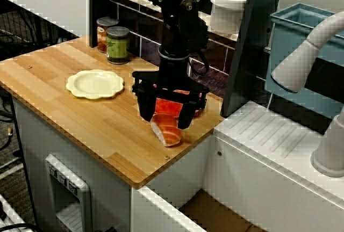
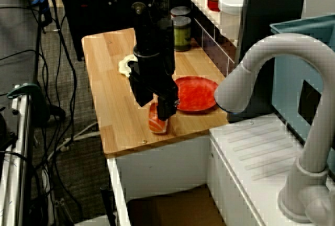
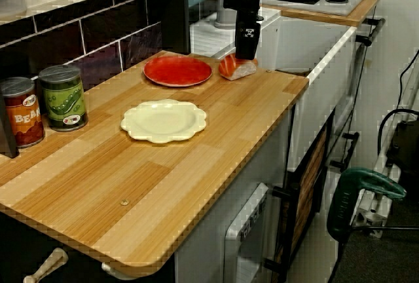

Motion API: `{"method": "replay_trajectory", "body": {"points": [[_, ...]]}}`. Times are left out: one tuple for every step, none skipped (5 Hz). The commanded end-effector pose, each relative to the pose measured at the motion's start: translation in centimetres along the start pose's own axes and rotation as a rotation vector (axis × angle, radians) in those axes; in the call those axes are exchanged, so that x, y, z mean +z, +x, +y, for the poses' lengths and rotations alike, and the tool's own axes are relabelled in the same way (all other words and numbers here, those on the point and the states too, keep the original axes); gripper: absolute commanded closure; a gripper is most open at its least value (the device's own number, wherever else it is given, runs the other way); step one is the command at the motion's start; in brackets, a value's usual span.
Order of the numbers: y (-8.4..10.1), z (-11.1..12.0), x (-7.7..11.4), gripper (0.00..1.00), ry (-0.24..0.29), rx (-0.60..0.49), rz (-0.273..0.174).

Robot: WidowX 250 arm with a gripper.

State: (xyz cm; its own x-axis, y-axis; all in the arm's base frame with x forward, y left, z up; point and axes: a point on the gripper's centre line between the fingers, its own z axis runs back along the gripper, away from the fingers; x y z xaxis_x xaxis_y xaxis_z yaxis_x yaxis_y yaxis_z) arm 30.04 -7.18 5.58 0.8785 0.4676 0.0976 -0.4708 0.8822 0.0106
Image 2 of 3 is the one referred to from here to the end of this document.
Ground cream scalloped plate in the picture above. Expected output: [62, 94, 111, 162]
[118, 54, 139, 80]

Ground red round plate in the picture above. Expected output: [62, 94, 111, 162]
[172, 76, 219, 114]

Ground green label tin can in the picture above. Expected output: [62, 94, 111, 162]
[172, 16, 192, 52]

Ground grey toy faucet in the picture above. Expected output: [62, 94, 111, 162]
[214, 32, 335, 224]

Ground teal plastic bin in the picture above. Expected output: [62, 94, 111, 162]
[269, 14, 335, 164]

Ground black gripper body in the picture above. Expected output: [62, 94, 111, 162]
[127, 52, 180, 99]

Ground black stand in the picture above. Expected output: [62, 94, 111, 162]
[59, 0, 137, 62]

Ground aluminium frame rail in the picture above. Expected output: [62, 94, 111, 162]
[0, 87, 34, 226]

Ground white toy kitchen cabinet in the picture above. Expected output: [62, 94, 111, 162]
[106, 113, 335, 226]

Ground dark grey upright panel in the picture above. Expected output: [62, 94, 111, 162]
[234, 0, 308, 66]

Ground toy salmon nigiri sushi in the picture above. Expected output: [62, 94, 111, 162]
[148, 102, 169, 134]

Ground green clamp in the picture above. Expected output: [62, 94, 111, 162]
[6, 83, 52, 127]

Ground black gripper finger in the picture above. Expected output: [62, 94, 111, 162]
[156, 94, 180, 121]
[129, 75, 158, 108]

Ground dark tiled backsplash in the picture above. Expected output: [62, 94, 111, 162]
[167, 0, 236, 77]

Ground white lidded tub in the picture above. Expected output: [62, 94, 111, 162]
[218, 0, 245, 41]

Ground grey cable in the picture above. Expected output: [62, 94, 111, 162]
[47, 122, 100, 161]

